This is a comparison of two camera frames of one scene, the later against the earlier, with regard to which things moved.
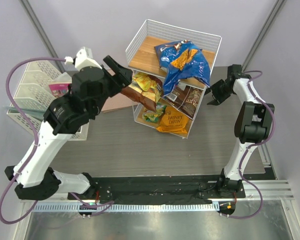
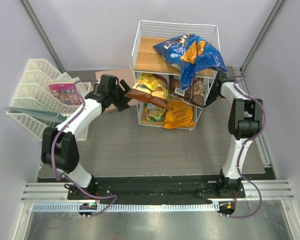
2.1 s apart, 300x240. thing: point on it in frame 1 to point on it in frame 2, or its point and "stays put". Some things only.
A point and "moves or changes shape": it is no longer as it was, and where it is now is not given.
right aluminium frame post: (263, 34) stays put
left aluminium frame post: (42, 33) stays put
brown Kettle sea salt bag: (185, 98) to (194, 94)
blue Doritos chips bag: (181, 59) moves or changes shape
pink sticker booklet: (60, 89) stays put
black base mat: (167, 190) stays put
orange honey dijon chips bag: (173, 120) moves or changes shape
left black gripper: (124, 78) to (124, 104)
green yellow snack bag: (154, 116) moves or changes shape
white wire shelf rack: (171, 66) moves or changes shape
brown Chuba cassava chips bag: (145, 89) moves or changes shape
